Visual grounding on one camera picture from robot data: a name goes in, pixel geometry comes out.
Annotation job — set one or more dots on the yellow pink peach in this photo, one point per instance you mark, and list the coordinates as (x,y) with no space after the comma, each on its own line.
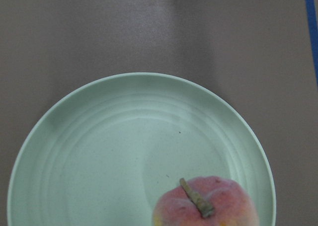
(206,201)

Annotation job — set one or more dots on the green plate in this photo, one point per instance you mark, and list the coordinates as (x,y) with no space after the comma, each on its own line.
(105,153)

